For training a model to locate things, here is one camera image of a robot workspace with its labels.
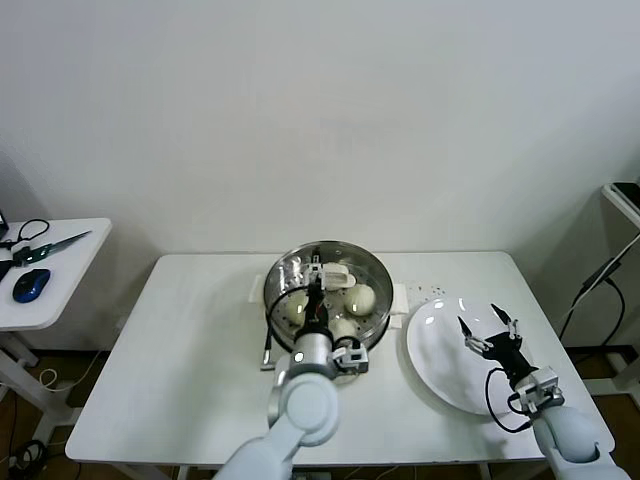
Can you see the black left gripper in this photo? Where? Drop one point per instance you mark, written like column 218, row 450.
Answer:
column 316, row 310

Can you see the white electric cooker base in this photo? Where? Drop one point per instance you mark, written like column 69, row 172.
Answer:
column 401, row 300

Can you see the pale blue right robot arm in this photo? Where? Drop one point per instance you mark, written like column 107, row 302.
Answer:
column 570, row 435

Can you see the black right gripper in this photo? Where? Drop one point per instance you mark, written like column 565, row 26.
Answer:
column 509, row 352

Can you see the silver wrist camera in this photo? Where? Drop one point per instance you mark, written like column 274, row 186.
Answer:
column 352, row 357
column 540, row 392

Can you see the white side table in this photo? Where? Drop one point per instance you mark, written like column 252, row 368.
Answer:
column 75, row 270

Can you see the white steamed baozi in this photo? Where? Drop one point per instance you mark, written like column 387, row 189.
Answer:
column 343, row 328
column 294, row 309
column 361, row 300

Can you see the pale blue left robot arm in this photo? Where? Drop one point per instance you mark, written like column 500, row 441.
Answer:
column 305, row 410

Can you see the blue computer mouse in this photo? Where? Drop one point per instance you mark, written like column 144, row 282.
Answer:
column 31, row 286

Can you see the perforated steel steamer basket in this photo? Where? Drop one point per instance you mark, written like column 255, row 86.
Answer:
column 382, row 326

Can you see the black screen device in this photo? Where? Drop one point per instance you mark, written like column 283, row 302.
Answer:
column 2, row 225

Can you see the round white plate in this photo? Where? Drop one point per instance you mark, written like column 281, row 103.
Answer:
column 435, row 350

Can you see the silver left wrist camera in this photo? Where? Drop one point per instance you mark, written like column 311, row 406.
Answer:
column 352, row 357

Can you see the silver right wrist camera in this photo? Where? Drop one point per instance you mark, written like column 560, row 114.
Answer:
column 540, row 392

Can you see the round glass pot lid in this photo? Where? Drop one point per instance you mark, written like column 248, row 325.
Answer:
column 370, row 270

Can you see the black flat device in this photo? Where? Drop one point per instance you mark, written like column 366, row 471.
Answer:
column 627, row 192

